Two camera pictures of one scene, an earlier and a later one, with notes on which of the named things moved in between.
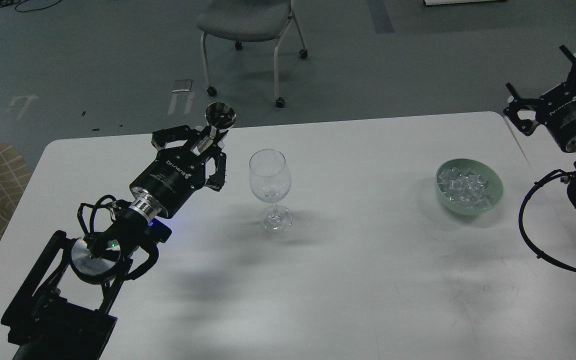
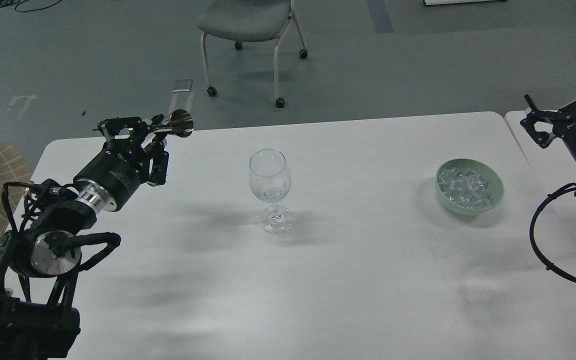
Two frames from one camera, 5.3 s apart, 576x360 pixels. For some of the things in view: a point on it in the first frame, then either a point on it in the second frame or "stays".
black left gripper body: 162,188 -> 118,169
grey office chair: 242,21 stays
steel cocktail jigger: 218,116 -> 181,124
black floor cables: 7,3 stays
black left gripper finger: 216,182 -> 159,163
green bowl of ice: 468,187 stays
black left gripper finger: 161,139 -> 108,126
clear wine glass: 270,180 stays
